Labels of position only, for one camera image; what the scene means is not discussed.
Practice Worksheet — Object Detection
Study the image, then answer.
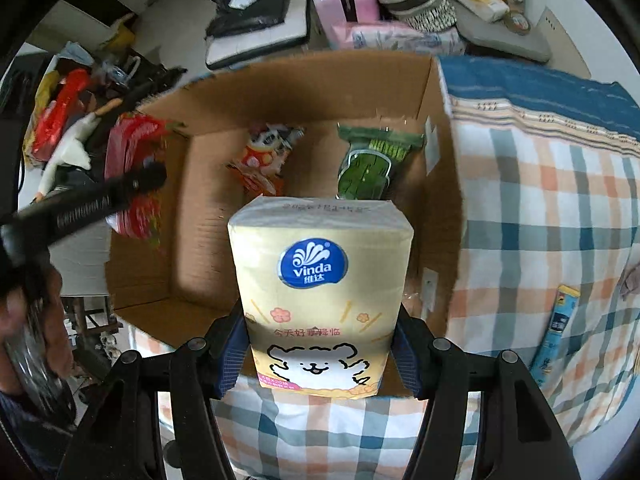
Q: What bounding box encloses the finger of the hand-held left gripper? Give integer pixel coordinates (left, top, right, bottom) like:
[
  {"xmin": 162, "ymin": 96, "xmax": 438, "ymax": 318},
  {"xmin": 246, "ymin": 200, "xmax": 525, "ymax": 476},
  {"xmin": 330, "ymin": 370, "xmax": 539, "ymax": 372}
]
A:
[
  {"xmin": 85, "ymin": 66, "xmax": 187, "ymax": 133},
  {"xmin": 12, "ymin": 161, "xmax": 169, "ymax": 257}
]

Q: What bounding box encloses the green snack packet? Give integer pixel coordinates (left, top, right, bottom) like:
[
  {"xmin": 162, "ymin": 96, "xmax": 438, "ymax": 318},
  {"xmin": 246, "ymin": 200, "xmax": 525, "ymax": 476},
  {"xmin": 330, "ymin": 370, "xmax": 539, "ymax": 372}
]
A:
[{"xmin": 335, "ymin": 122, "xmax": 427, "ymax": 202}]

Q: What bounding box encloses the orange and white snack packet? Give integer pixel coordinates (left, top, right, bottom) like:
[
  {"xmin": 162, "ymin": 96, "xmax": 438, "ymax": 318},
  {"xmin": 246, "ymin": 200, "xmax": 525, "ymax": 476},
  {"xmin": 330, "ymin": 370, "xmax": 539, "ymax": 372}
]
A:
[{"xmin": 226, "ymin": 122, "xmax": 306, "ymax": 197}]

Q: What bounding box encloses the white chair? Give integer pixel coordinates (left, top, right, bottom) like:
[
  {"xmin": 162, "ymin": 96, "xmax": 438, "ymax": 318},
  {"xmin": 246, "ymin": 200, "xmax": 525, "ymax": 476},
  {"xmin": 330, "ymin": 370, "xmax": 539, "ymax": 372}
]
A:
[{"xmin": 204, "ymin": 0, "xmax": 313, "ymax": 72}]

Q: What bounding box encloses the white goose plush toy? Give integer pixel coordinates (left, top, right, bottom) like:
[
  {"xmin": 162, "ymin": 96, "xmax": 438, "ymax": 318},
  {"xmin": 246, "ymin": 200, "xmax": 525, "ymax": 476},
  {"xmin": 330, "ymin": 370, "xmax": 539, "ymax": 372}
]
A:
[{"xmin": 34, "ymin": 111, "xmax": 99, "ymax": 202}]

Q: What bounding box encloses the black bag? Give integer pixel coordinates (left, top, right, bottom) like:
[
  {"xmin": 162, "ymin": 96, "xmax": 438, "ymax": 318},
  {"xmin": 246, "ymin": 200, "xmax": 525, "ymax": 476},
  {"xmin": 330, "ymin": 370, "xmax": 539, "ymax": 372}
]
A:
[{"xmin": 205, "ymin": 0, "xmax": 302, "ymax": 41}]

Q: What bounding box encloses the person's left hand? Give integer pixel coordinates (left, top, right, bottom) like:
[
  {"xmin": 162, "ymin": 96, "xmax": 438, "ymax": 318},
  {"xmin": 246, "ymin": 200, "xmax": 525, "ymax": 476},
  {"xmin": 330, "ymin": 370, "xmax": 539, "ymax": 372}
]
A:
[{"xmin": 0, "ymin": 262, "xmax": 77, "ymax": 378}]

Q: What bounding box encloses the yellow tissue pack with bear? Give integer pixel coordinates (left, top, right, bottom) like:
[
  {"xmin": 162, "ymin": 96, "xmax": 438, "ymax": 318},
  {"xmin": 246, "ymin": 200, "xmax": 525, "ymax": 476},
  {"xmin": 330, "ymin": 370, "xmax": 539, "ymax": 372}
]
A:
[{"xmin": 227, "ymin": 195, "xmax": 415, "ymax": 401}]

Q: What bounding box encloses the grey seat cushion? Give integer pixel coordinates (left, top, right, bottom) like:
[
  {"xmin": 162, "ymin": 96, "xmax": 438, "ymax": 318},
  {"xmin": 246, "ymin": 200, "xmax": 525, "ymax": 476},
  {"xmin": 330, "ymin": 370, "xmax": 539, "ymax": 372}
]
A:
[{"xmin": 456, "ymin": 0, "xmax": 552, "ymax": 64}]

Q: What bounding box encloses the blue and yellow stick sachet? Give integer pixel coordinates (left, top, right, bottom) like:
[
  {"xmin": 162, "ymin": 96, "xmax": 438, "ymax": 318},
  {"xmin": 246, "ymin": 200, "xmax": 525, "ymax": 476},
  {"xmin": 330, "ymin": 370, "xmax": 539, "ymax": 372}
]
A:
[{"xmin": 529, "ymin": 284, "xmax": 582, "ymax": 389}]

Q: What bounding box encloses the tape roll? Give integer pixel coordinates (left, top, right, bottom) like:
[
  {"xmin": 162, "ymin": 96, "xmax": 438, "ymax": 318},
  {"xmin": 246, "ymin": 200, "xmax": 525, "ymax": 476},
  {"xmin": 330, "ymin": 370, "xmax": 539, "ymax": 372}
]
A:
[{"xmin": 504, "ymin": 10, "xmax": 532, "ymax": 36}]

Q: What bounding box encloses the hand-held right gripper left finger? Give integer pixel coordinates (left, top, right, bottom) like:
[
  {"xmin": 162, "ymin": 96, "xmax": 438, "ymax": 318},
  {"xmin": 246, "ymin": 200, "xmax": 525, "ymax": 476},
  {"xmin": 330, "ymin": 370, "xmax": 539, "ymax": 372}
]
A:
[{"xmin": 57, "ymin": 302, "xmax": 251, "ymax": 480}]

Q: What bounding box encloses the plaid blanket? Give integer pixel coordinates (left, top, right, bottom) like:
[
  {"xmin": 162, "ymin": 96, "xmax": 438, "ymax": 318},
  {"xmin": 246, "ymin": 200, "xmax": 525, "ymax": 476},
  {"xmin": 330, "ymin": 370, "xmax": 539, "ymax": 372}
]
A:
[{"xmin": 125, "ymin": 55, "xmax": 640, "ymax": 480}]

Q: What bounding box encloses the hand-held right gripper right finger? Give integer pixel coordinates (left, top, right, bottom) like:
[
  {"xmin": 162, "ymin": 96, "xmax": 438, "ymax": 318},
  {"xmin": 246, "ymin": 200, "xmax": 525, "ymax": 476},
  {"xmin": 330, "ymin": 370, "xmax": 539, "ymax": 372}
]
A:
[{"xmin": 390, "ymin": 309, "xmax": 583, "ymax": 480}]

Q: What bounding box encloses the red plastic bag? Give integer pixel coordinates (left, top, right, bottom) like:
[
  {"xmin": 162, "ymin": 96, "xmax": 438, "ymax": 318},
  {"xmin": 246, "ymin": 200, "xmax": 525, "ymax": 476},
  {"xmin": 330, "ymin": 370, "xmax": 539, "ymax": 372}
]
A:
[{"xmin": 29, "ymin": 67, "xmax": 94, "ymax": 162}]

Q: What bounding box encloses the floral tissue pack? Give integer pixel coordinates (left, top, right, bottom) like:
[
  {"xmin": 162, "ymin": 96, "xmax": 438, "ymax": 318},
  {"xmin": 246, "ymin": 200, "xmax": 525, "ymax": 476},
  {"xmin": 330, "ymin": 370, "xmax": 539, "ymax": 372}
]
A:
[{"xmin": 331, "ymin": 21, "xmax": 467, "ymax": 57}]

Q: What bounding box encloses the cardboard box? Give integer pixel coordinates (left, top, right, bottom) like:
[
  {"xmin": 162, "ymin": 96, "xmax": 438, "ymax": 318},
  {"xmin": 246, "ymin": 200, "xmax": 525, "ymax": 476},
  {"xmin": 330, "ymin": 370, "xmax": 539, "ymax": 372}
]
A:
[{"xmin": 105, "ymin": 52, "xmax": 468, "ymax": 398}]

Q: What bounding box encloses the red snack packet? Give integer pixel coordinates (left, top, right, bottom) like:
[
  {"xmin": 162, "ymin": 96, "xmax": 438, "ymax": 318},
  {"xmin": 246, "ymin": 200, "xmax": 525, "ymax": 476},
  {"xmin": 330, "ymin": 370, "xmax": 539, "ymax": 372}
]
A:
[{"xmin": 104, "ymin": 111, "xmax": 188, "ymax": 253}]

